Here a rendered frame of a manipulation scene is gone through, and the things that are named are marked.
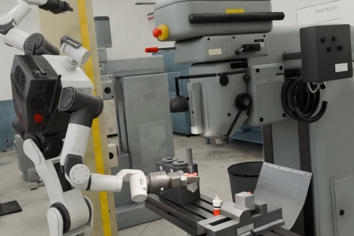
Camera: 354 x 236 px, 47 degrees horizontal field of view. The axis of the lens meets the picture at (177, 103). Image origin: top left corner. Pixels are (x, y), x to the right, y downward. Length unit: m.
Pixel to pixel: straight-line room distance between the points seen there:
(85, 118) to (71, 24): 1.73
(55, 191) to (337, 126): 1.31
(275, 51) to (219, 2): 0.35
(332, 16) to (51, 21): 4.57
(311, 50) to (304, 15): 5.46
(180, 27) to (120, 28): 9.81
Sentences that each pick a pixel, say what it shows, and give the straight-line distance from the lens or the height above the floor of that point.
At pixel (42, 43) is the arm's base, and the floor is 1.78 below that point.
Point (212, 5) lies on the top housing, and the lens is 1.58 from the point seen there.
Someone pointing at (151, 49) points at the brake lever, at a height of 1.70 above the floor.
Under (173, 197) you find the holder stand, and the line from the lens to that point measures 2.10.
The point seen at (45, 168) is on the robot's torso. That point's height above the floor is 1.22.
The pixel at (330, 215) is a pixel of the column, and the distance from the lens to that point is 1.99.
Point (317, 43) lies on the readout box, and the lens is 1.58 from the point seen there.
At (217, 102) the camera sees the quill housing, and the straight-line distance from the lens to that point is 1.61.
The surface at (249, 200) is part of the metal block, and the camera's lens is 1.68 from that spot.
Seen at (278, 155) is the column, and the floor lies 1.14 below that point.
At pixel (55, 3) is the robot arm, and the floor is 2.03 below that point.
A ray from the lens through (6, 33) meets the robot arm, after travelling 2.12.
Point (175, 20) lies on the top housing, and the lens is 1.53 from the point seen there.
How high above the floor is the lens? 1.62
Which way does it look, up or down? 5 degrees down
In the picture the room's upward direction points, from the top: 5 degrees counter-clockwise
